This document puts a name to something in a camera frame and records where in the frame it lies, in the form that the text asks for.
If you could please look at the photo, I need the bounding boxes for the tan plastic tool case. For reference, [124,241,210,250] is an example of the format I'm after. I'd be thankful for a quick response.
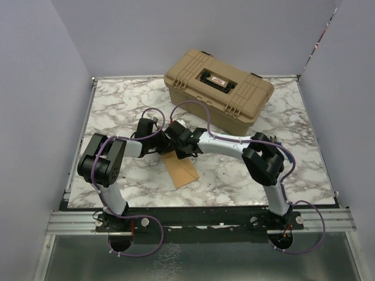
[163,49,274,136]

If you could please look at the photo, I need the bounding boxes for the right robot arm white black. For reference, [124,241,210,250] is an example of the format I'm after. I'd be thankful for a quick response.
[165,121,292,229]

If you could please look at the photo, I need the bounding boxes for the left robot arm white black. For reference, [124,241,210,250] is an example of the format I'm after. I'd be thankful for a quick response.
[77,118,172,231]

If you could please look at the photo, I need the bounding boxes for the aluminium frame rail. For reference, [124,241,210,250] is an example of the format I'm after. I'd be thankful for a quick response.
[46,208,357,235]

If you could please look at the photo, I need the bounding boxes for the brown paper envelope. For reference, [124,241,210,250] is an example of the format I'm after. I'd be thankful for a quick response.
[161,151,199,189]

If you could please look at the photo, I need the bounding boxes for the blue handled pliers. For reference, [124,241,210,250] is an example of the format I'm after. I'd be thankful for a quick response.
[270,135,293,163]

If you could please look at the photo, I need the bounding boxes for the black mounting base rail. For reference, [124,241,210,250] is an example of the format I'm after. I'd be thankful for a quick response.
[60,200,305,244]

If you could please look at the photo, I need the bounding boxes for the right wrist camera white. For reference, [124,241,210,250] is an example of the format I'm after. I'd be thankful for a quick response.
[174,119,186,127]

